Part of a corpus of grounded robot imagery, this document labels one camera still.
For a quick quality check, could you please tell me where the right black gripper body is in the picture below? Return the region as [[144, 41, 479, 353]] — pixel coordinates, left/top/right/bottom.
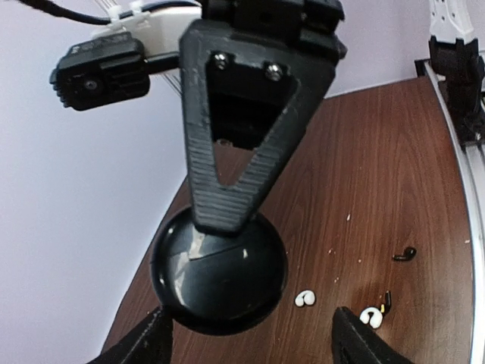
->
[[200, 0, 348, 65]]

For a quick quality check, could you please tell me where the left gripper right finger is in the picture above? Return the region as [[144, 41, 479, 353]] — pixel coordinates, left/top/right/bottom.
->
[[331, 306, 409, 364]]

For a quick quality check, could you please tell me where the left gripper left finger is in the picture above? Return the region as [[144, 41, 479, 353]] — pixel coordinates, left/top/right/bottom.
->
[[90, 307, 174, 364]]

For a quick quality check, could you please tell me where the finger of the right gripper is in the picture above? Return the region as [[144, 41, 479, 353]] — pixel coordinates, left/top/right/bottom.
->
[[179, 19, 337, 235]]

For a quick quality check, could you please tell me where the black round charging case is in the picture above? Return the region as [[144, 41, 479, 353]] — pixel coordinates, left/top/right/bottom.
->
[[150, 207, 288, 336]]

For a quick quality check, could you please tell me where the white earbud lower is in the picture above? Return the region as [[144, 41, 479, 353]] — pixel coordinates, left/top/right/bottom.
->
[[359, 306, 383, 329]]

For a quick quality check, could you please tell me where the white earbud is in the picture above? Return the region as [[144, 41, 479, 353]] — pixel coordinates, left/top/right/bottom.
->
[[359, 306, 383, 329], [294, 290, 316, 307]]

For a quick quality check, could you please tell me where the black earbud left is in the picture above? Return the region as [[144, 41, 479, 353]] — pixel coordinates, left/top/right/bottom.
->
[[380, 290, 392, 316]]

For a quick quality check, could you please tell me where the black earbud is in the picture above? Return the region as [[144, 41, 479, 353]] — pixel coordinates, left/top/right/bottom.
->
[[380, 290, 392, 316], [392, 246, 417, 262]]

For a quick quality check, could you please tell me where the white earbud upper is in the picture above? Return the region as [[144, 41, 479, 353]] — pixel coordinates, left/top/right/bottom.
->
[[294, 290, 316, 307]]

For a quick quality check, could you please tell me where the black earbud right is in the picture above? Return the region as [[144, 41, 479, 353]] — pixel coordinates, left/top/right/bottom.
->
[[392, 246, 417, 262]]

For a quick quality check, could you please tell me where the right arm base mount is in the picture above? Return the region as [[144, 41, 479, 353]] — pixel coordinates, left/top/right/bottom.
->
[[428, 36, 484, 148]]

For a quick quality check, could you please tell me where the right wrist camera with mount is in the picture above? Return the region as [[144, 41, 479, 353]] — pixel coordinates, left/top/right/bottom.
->
[[49, 32, 150, 111]]

